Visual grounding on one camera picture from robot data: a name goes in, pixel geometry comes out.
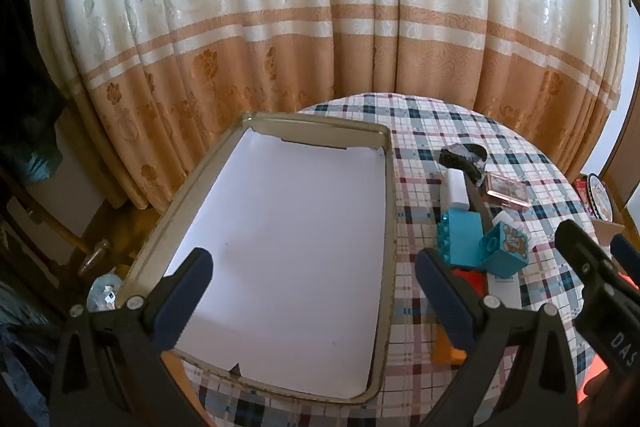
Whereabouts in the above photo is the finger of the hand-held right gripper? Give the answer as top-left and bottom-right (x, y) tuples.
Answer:
(610, 234), (640, 282)
(555, 219), (620, 303)

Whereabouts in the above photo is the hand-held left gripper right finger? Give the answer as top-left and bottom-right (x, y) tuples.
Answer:
(415, 248), (596, 427)

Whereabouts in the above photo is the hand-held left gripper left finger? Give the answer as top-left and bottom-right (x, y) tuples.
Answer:
(47, 247), (216, 427)

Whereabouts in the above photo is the red building block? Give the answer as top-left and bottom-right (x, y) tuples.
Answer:
(450, 268), (488, 303)

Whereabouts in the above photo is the orange building block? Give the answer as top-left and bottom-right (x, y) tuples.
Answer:
(431, 324), (468, 365)

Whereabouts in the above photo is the large teal building block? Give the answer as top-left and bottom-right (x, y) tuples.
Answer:
(436, 208), (486, 269)

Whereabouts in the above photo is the teal bear print cube block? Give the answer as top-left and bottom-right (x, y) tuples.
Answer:
(480, 223), (531, 279)

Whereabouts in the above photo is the pink rectangular case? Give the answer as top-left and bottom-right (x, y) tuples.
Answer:
(485, 172), (531, 208)

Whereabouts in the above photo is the white rectangular box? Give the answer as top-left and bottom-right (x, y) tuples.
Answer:
(440, 168), (472, 212)

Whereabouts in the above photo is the black grey stone object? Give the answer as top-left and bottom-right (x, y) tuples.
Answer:
(440, 144), (490, 185)

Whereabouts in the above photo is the gold metal tray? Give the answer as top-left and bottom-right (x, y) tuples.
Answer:
(114, 111), (396, 405)

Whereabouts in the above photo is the cardboard box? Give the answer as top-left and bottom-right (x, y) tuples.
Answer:
(592, 217), (626, 253)

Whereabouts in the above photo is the decorated round plate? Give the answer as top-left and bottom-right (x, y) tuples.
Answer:
(585, 173), (618, 223)

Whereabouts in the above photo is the red box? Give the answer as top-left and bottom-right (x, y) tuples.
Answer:
(572, 177), (593, 208)

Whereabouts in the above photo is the brown wooden door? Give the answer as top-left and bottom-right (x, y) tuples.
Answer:
(600, 77), (640, 218)

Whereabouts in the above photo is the clear plastic bag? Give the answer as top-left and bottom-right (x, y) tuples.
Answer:
(87, 274), (123, 313)

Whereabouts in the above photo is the wooden furniture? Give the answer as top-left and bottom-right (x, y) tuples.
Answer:
(0, 167), (166, 308)

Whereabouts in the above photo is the cream and orange floral curtain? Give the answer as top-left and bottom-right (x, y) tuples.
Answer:
(25, 0), (631, 212)

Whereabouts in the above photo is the metal furniture handle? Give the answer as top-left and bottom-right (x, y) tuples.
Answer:
(77, 238), (112, 275)

